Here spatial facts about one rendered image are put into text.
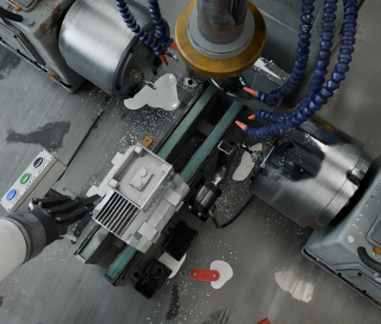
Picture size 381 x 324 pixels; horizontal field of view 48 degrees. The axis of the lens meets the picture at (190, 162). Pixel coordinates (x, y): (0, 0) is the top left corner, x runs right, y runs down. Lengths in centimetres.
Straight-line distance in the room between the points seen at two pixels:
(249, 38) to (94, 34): 43
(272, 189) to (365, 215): 21
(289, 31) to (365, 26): 56
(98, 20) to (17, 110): 51
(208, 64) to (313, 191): 37
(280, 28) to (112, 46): 41
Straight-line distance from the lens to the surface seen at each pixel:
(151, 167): 100
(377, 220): 98
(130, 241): 100
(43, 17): 117
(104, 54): 110
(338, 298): 133
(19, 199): 110
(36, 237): 79
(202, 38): 84
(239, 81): 112
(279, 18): 109
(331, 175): 98
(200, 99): 126
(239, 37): 84
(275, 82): 104
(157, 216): 103
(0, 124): 151
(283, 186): 99
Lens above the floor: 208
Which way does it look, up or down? 75 degrees down
